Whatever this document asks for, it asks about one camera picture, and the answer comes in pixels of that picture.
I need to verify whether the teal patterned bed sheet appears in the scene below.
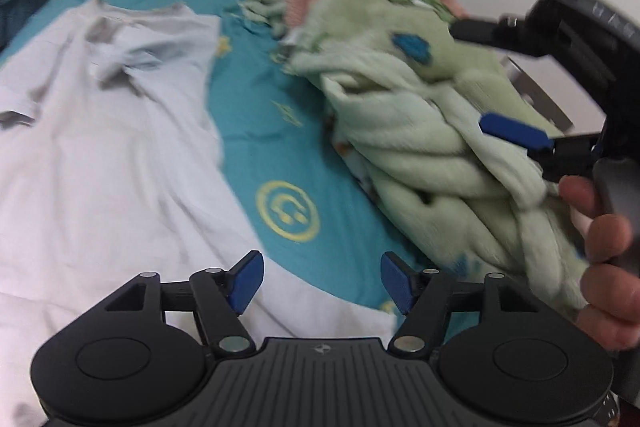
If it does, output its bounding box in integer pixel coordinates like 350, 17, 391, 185
0, 0, 441, 315

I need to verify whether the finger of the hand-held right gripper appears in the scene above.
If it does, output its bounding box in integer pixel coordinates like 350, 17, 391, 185
450, 14, 533, 55
479, 112, 608, 182

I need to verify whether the green cartoon fleece blanket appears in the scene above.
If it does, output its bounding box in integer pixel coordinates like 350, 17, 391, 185
247, 0, 593, 313

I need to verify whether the white t-shirt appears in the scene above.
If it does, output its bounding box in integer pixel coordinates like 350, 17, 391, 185
0, 0, 396, 427

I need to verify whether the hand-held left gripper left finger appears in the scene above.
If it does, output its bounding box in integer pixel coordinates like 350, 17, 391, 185
75, 250, 266, 355

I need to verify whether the person's right hand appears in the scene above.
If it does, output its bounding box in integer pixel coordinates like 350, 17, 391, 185
557, 175, 640, 353

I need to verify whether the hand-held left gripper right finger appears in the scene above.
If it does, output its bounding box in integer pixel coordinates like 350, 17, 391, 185
380, 251, 556, 355

